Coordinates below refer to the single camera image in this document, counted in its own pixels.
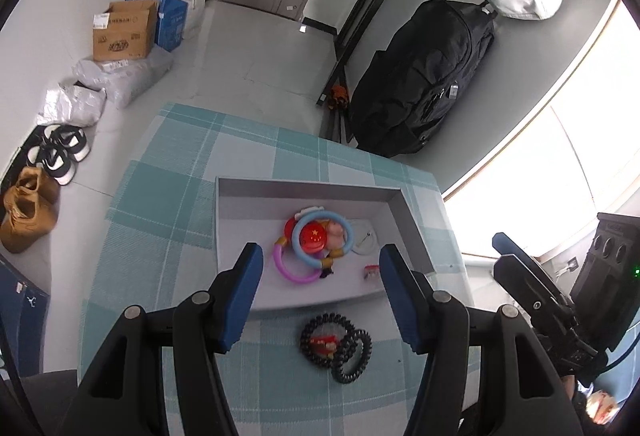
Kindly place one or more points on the blue cardboard box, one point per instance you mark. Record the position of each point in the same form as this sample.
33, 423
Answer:
172, 23

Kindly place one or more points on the dark blue shoe box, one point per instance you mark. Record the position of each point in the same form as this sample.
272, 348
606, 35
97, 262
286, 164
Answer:
20, 316

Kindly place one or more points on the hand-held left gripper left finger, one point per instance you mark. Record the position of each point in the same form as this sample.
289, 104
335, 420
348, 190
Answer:
240, 301

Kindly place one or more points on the grey cardboard box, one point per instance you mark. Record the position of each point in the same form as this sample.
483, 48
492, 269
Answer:
235, 221

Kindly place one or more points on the small orange black item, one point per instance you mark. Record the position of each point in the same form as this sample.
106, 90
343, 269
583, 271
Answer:
338, 98

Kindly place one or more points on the large grey parcel bag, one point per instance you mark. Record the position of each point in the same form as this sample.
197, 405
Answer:
125, 76

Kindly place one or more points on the white round badge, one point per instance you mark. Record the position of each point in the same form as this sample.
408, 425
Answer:
364, 238

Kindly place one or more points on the black white sneaker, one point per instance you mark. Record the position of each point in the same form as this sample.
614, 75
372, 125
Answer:
67, 143
52, 163

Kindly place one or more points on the black backpack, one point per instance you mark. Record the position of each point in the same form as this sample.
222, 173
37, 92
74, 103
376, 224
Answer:
420, 76

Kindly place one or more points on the pink pig toy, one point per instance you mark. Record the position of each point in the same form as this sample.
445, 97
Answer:
336, 233

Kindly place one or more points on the grey fabric seat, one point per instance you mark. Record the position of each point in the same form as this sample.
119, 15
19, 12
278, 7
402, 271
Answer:
55, 396

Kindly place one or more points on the small white parcel bag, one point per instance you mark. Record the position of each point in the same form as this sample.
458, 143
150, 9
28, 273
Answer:
70, 106

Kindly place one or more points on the brown shoe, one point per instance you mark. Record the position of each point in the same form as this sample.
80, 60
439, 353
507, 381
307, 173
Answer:
25, 226
42, 183

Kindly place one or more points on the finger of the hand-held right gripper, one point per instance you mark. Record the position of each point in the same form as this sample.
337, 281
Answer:
525, 278
505, 243

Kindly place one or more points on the teal checked tablecloth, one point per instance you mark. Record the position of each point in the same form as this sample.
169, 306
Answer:
165, 216

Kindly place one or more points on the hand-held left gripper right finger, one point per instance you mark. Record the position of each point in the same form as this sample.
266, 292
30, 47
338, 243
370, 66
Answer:
402, 301

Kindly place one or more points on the brown cardboard box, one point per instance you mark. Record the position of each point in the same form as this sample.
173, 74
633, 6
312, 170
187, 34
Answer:
122, 36

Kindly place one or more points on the white plastic bag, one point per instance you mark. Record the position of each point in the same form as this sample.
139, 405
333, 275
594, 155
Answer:
196, 11

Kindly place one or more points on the red round badge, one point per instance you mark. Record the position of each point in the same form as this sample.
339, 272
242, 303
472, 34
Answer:
314, 236

